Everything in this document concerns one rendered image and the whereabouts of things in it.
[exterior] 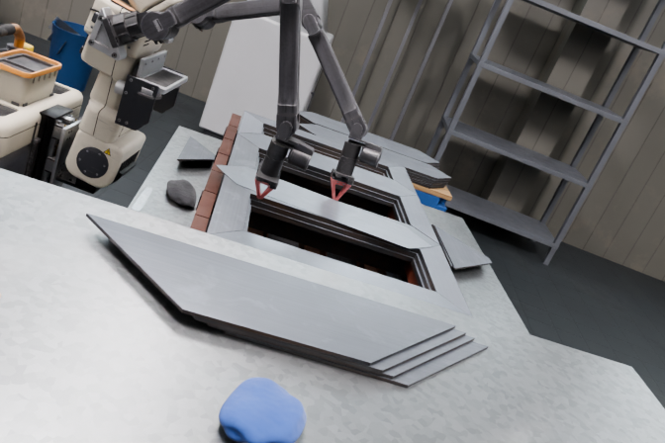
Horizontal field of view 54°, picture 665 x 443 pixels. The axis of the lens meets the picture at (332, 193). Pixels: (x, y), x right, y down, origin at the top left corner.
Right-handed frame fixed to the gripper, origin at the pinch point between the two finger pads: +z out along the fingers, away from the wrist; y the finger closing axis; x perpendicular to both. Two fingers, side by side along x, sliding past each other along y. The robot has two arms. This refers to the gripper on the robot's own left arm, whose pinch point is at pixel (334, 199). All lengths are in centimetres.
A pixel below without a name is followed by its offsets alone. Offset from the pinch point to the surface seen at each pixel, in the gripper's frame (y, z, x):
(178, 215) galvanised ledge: -6, 18, 48
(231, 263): -105, -1, 34
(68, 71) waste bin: 282, 11, 160
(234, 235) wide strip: -48, 9, 31
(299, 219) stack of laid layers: -18.1, 6.2, 12.1
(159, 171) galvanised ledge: 23, 12, 59
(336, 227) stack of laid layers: -18.5, 5.6, 0.2
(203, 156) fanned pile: 40, 5, 46
